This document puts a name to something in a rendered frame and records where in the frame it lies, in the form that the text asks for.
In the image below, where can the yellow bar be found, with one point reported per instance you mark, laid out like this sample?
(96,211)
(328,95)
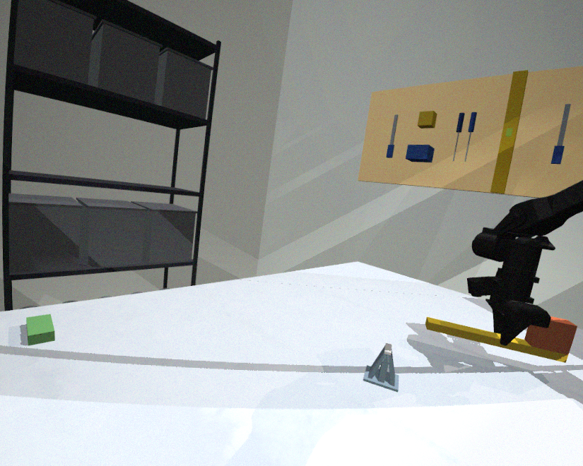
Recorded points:
(553,342)

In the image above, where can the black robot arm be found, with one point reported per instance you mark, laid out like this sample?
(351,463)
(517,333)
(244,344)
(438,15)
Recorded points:
(536,217)

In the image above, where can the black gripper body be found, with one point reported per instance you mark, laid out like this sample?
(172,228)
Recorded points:
(520,285)

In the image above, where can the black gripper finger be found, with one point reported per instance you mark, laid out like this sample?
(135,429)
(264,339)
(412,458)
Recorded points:
(497,320)
(510,329)

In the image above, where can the green block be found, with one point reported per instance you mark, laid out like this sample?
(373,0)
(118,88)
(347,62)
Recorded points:
(40,329)

